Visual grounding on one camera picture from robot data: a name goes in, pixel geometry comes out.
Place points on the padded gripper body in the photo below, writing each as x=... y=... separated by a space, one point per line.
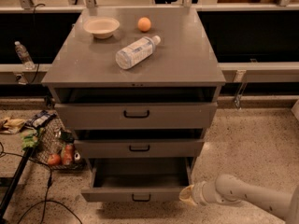
x=197 y=192

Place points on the grey bottom drawer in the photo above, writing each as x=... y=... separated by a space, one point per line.
x=139 y=180

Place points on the grey drawer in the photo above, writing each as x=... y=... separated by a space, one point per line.
x=140 y=143
x=136 y=116
x=139 y=180

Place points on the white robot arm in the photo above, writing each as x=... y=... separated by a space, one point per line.
x=229 y=190

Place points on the grey top drawer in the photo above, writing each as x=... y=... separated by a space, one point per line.
x=136 y=116

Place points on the grey middle drawer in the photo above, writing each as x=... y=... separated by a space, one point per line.
x=140 y=143

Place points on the grey drawer cabinet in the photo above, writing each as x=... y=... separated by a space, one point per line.
x=137 y=83

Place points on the red snack package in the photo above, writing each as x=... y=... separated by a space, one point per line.
x=68 y=155

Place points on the red apple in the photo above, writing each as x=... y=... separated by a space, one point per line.
x=54 y=160

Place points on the clear plastic water bottle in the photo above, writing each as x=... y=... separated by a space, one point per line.
x=136 y=52

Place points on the blue snack bag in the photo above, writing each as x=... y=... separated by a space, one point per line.
x=40 y=119

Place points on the black pole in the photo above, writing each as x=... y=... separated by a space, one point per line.
x=12 y=184

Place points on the green chip bag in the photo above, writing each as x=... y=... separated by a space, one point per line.
x=30 y=138

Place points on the orange fruit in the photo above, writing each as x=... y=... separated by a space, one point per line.
x=144 y=24

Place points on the beige paper bowl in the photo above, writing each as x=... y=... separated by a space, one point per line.
x=101 y=27

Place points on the small upright water bottle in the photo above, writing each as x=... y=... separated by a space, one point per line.
x=24 y=56

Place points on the wire mesh basket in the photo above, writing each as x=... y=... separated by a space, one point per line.
x=49 y=144

